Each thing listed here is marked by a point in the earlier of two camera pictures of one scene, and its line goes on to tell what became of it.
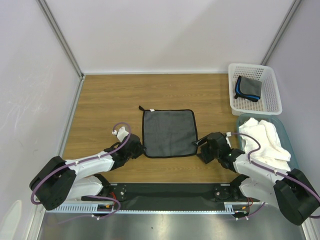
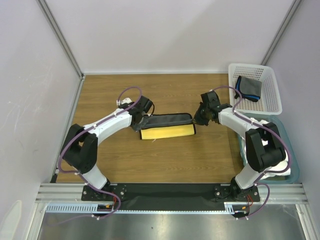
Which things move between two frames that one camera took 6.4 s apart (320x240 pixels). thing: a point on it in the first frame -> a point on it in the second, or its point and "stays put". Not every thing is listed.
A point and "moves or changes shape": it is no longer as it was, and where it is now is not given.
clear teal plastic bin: x=279 y=130 stays put
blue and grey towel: x=248 y=89 stays put
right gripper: x=206 y=149 -> x=202 y=116
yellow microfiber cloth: x=169 y=133 moves or changes shape
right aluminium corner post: x=295 y=4 stays put
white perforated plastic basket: x=269 y=103 stays put
